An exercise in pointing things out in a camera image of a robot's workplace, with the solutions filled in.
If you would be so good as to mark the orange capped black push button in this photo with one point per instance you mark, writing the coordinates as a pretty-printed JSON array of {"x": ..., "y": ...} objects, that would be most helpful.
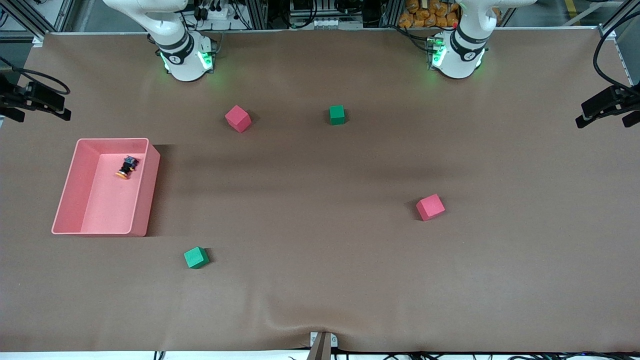
[{"x": 127, "y": 166}]

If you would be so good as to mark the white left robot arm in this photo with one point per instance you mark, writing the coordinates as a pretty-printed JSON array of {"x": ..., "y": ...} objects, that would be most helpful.
[{"x": 462, "y": 55}]

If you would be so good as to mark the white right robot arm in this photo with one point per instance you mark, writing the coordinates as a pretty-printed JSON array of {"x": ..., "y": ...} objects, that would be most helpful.
[{"x": 180, "y": 55}]

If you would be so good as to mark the pink plastic bin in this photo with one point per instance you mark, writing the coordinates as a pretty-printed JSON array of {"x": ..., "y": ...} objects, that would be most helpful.
[{"x": 100, "y": 210}]

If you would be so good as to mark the pink foam cube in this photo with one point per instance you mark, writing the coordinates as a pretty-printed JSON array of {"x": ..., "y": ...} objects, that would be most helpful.
[
  {"x": 430, "y": 207},
  {"x": 237, "y": 119}
]

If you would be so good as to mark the white power strip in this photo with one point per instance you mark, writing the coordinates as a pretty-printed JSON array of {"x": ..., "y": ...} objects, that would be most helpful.
[{"x": 220, "y": 13}]

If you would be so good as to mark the orange snack packets pile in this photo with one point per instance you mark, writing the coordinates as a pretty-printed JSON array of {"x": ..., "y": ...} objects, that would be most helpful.
[{"x": 425, "y": 15}]

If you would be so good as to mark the green foam cube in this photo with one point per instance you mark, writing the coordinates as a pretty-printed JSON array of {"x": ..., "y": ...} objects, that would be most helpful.
[
  {"x": 336, "y": 115},
  {"x": 196, "y": 257}
]

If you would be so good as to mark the brown table cover mat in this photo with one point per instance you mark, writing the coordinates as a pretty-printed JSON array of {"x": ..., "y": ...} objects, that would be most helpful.
[{"x": 320, "y": 280}]

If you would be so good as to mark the diagonal aluminium frame profile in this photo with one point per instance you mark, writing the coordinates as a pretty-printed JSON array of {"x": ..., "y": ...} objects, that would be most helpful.
[
  {"x": 27, "y": 21},
  {"x": 619, "y": 19}
]

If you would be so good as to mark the aluminium frame post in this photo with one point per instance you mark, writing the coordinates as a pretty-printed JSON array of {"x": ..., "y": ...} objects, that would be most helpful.
[
  {"x": 257, "y": 15},
  {"x": 392, "y": 15}
]

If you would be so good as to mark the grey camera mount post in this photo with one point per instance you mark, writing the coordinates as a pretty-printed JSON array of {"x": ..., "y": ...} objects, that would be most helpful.
[{"x": 322, "y": 350}]

